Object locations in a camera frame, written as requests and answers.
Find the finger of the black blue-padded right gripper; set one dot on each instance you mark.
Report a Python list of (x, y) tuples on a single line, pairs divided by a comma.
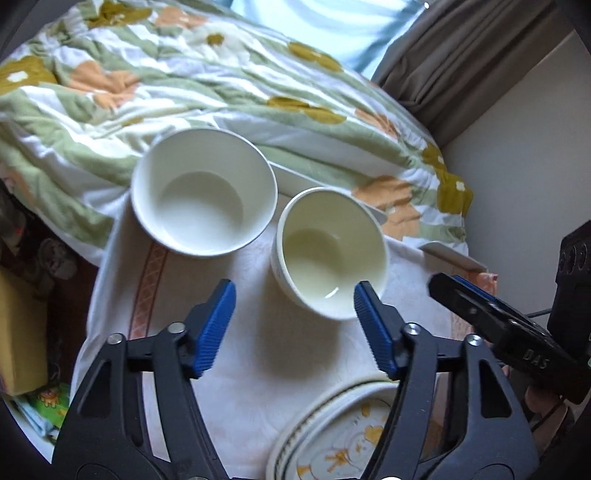
[(481, 297)]

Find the duck pattern plate front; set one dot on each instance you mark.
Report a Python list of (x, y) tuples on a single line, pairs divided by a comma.
[(335, 436)]

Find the black camera box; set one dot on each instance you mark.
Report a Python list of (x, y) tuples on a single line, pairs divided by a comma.
[(569, 321)]

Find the person's right hand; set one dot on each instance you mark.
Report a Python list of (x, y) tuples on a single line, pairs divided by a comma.
[(545, 403)]

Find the floral green orange duvet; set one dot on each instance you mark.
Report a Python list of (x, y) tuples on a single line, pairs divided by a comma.
[(87, 95)]

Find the pale pink floral tablecloth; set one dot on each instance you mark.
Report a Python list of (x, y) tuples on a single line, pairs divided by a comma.
[(275, 358)]

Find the green patterned item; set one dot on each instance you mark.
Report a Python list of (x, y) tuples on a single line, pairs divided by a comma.
[(44, 409)]

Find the yellow cardboard box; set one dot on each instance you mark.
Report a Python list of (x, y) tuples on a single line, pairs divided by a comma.
[(23, 337)]

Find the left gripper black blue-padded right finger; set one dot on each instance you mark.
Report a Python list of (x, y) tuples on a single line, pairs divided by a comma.
[(485, 433)]

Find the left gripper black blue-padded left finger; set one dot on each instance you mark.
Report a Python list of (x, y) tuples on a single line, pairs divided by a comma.
[(105, 435)]

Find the large cream ceramic bowl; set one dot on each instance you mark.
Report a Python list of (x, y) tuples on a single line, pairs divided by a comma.
[(327, 242)]

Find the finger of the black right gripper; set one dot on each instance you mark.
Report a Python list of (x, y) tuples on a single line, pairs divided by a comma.
[(457, 295)]

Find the white ceramic bowl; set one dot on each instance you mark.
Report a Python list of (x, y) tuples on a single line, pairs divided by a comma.
[(203, 192)]

